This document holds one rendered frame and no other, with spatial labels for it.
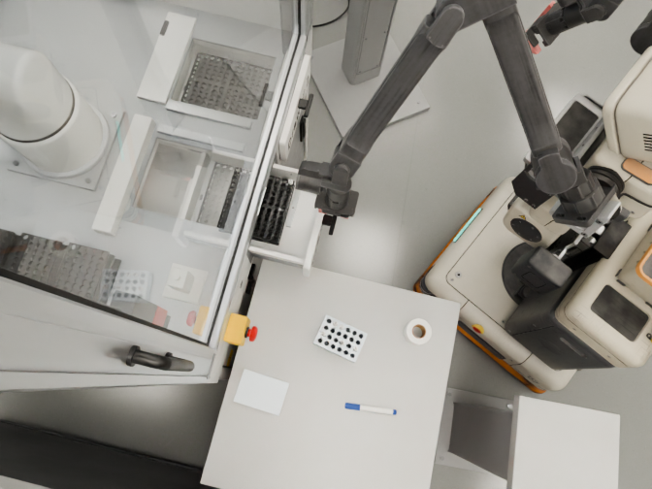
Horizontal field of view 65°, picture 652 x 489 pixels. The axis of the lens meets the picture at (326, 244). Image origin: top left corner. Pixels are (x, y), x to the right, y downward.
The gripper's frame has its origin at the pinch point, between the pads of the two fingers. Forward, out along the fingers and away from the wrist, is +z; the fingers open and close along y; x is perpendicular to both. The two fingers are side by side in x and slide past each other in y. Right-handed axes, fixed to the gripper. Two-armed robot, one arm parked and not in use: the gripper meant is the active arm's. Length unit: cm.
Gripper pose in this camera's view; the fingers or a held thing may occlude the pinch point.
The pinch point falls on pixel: (335, 211)
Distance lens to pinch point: 135.5
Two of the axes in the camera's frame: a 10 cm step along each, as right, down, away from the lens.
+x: -2.3, 9.4, -2.7
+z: -0.4, 2.7, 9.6
